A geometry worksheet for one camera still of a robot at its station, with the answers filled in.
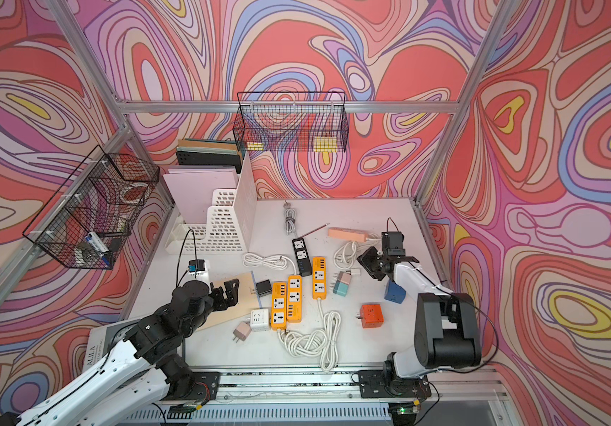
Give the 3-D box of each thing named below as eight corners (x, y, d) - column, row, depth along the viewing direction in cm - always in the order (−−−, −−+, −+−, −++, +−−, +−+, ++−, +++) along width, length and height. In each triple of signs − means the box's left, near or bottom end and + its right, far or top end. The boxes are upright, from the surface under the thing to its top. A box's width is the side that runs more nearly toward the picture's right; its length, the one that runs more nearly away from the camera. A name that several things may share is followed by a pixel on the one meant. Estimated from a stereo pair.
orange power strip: (312, 299, 91) (312, 296, 89) (311, 260, 101) (311, 256, 100) (328, 299, 91) (329, 296, 89) (326, 260, 101) (327, 256, 100)
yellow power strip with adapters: (284, 322, 86) (284, 319, 84) (287, 279, 96) (286, 275, 94) (302, 322, 86) (302, 319, 84) (302, 279, 96) (302, 275, 94)
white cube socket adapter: (251, 331, 85) (248, 326, 80) (253, 315, 88) (251, 309, 84) (269, 331, 85) (266, 326, 80) (270, 315, 88) (268, 309, 84)
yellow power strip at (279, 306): (271, 330, 85) (270, 327, 82) (273, 286, 95) (272, 282, 92) (286, 330, 85) (285, 327, 83) (286, 285, 95) (285, 282, 93)
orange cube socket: (362, 327, 86) (365, 321, 81) (360, 310, 89) (362, 303, 85) (380, 327, 86) (384, 321, 81) (377, 310, 89) (381, 303, 85)
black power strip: (300, 277, 97) (299, 273, 95) (291, 242, 107) (291, 238, 105) (312, 274, 97) (313, 271, 96) (303, 239, 107) (303, 236, 106)
